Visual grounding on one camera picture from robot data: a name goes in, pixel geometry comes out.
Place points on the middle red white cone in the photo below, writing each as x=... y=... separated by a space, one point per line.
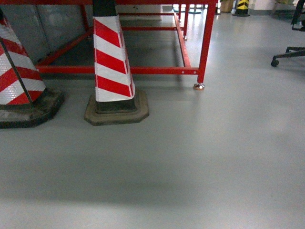
x=116 y=100

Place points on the red white cone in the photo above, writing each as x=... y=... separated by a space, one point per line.
x=116 y=100
x=25 y=101

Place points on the left red white cone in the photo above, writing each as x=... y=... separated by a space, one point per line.
x=25 y=101

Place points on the green potted plant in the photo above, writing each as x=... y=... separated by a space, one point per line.
x=226 y=6

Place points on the yellow black bollard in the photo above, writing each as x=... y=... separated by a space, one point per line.
x=241 y=8

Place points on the red metal frame table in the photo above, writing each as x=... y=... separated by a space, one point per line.
x=45 y=65

